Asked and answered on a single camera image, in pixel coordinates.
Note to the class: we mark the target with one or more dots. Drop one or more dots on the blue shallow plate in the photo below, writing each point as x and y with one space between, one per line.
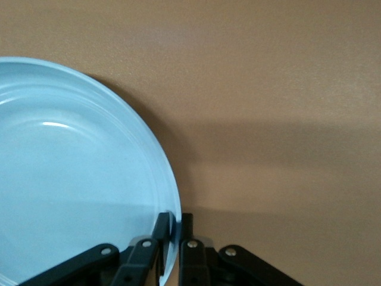
74 167

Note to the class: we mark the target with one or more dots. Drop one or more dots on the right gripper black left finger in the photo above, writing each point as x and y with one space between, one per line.
143 262

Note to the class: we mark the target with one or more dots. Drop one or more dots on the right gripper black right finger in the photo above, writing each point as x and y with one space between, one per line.
193 265

